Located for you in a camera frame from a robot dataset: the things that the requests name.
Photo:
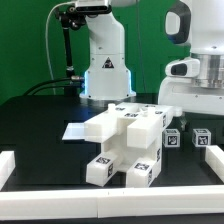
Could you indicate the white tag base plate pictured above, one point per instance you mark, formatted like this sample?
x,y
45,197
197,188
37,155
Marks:
x,y
74,131

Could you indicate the white tagged cube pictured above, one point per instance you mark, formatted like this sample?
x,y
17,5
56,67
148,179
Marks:
x,y
171,138
201,137

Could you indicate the white front wall bar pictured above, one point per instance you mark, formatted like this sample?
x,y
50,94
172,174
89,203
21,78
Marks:
x,y
107,203

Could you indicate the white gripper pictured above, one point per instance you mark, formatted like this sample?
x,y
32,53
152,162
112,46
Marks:
x,y
182,93

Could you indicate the black overhead camera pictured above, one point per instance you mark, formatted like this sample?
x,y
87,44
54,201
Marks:
x,y
89,7

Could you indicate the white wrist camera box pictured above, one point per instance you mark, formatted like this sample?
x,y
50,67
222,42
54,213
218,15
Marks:
x,y
183,68

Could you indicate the white right wall bar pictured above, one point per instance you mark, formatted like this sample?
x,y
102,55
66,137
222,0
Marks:
x,y
214,157

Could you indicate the white chair back frame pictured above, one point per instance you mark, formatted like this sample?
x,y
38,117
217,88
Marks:
x,y
142,123

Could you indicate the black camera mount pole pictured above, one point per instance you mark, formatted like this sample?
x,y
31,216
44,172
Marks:
x,y
70,20

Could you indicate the white left wall bar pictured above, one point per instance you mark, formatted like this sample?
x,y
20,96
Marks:
x,y
7,166

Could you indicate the white chair seat block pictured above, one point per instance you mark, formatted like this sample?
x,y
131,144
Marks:
x,y
128,155

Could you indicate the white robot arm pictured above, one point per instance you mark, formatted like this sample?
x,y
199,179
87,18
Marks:
x,y
195,83

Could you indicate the white wall bar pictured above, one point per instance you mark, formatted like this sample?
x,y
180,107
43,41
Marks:
x,y
107,203
214,157
7,166

